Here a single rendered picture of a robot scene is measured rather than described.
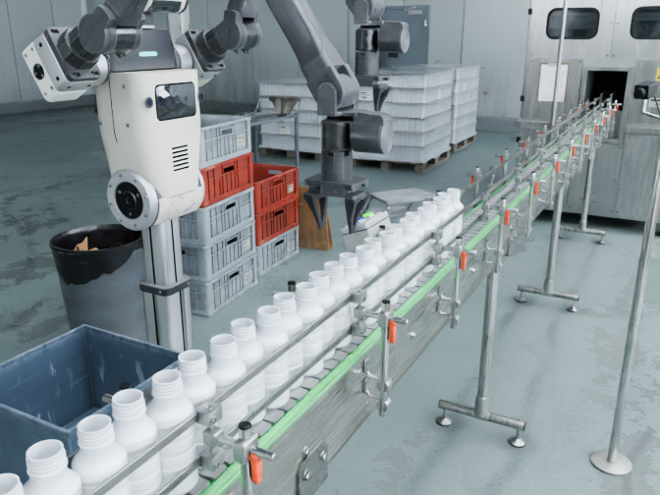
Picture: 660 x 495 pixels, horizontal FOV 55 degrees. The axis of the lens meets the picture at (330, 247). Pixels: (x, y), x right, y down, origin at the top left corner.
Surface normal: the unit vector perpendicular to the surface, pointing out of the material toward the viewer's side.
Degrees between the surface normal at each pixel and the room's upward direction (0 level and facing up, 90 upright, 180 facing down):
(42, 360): 90
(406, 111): 90
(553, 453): 0
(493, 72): 90
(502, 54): 90
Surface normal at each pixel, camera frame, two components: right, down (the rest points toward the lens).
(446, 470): 0.00, -0.95
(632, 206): -0.47, 0.28
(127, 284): 0.77, 0.26
